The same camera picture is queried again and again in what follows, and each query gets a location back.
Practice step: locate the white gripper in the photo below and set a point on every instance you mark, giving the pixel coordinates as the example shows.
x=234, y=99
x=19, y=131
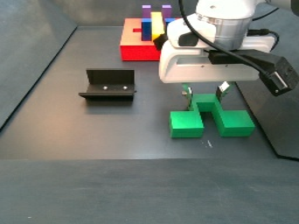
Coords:
x=184, y=64

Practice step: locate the green stepped arch block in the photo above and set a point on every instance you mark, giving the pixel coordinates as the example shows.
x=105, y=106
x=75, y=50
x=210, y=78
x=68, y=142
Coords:
x=234, y=123

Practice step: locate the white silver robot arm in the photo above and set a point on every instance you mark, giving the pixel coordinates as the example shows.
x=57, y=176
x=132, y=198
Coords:
x=208, y=46

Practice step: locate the red base board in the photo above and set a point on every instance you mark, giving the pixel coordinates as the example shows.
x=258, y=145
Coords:
x=134, y=48

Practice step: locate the black angled fixture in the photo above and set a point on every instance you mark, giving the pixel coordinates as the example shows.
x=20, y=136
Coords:
x=109, y=84

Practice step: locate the blue block right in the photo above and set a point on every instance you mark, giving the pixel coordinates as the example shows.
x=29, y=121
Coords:
x=168, y=20

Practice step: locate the blue block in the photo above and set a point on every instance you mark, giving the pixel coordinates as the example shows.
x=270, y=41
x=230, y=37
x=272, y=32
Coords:
x=168, y=20
x=146, y=29

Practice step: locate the yellow long bar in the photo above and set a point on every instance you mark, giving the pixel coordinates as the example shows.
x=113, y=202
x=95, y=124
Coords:
x=158, y=24

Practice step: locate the blue block left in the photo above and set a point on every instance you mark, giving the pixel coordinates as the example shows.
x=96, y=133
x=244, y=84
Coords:
x=146, y=29

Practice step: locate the purple block right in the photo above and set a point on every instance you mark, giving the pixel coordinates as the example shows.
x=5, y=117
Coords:
x=167, y=11

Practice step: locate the purple block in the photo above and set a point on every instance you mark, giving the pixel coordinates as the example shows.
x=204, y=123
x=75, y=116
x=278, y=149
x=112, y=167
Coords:
x=147, y=10
x=167, y=11

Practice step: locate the purple block left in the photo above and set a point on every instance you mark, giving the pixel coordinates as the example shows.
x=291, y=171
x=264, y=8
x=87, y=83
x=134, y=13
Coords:
x=147, y=10

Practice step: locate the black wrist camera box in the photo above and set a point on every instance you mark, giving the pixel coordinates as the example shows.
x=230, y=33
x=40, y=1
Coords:
x=276, y=72

